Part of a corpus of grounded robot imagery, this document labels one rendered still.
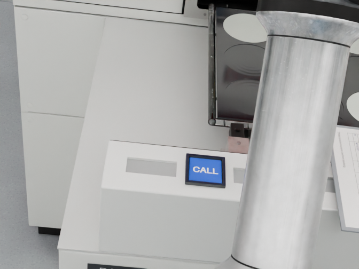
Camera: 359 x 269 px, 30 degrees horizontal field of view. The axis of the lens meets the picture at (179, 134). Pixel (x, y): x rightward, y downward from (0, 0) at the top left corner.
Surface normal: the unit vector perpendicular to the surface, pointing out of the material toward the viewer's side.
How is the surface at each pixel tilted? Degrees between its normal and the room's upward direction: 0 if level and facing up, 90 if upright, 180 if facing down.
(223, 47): 0
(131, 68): 0
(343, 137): 0
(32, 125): 90
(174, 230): 90
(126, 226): 90
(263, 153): 66
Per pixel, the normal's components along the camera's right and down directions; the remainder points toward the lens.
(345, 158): 0.11, -0.73
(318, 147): 0.46, 0.15
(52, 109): -0.04, 0.68
